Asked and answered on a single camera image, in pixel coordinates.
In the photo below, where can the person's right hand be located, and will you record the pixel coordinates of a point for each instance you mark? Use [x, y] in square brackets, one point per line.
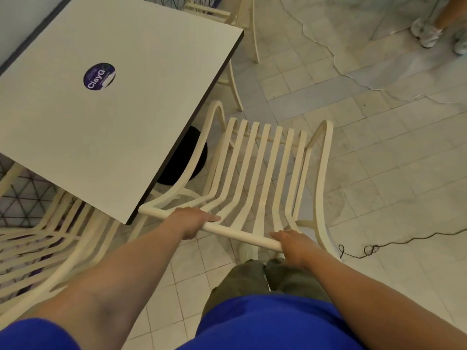
[297, 249]

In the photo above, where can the person's left hand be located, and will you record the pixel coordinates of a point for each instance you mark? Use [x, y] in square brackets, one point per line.
[189, 222]

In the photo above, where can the person's left thumb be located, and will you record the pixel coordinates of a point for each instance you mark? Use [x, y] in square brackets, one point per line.
[211, 217]

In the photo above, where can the person's right thumb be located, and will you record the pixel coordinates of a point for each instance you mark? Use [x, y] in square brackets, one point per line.
[278, 235]

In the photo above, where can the cream slatted chair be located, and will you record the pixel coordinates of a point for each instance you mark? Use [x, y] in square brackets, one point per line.
[270, 167]
[251, 36]
[47, 235]

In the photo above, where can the person's left forearm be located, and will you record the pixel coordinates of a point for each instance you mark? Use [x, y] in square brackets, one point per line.
[138, 266]

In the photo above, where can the person's right forearm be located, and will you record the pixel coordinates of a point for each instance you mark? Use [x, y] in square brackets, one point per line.
[365, 302]

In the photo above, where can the olive green trousers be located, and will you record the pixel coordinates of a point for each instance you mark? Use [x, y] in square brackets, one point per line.
[240, 284]

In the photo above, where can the blue shirt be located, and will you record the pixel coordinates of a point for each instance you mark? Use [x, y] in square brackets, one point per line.
[273, 324]

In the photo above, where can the round purple sticker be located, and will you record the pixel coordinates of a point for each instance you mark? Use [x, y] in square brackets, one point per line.
[99, 76]

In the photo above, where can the black table pedestal base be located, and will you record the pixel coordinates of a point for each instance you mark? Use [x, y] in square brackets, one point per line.
[184, 160]

